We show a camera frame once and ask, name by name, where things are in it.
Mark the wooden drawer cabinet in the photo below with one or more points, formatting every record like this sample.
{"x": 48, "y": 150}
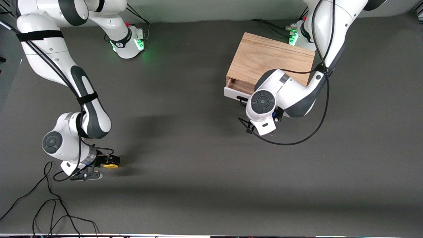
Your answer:
{"x": 264, "y": 56}

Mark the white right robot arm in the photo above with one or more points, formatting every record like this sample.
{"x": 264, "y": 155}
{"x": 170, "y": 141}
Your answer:
{"x": 49, "y": 56}

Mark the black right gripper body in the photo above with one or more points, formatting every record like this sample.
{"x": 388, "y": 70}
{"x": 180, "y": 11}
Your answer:
{"x": 99, "y": 160}

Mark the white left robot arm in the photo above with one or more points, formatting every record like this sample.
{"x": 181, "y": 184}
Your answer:
{"x": 297, "y": 89}

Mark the yellow cube block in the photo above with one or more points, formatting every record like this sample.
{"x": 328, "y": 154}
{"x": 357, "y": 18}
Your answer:
{"x": 110, "y": 166}

